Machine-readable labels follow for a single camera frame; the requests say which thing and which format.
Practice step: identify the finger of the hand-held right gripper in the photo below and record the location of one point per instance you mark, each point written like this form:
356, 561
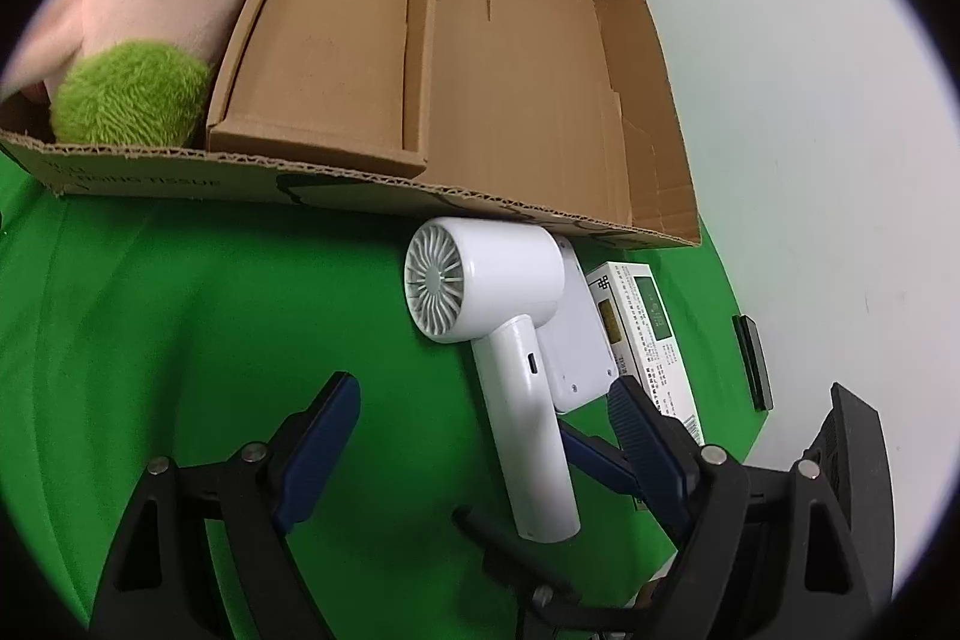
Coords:
517, 561
600, 464

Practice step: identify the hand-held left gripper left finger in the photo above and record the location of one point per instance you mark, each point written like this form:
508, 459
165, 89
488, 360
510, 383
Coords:
315, 452

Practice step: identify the white rectangular device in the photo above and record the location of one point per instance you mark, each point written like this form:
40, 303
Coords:
581, 340

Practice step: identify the white green medicine box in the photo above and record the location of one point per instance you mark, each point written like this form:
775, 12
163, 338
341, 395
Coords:
645, 310

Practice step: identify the white hair dryer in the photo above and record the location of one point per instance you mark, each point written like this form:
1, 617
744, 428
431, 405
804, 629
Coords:
517, 400

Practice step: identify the long brown cardboard box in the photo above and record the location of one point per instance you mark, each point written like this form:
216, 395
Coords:
322, 48

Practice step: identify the black rectangular block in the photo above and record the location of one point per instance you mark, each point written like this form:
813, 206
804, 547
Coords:
754, 362

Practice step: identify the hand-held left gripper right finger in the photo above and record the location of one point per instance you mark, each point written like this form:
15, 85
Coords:
645, 452

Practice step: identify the cardboard tray box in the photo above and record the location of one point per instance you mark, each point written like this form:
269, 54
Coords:
525, 85

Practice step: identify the green tablecloth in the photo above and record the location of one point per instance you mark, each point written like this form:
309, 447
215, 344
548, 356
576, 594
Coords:
187, 310

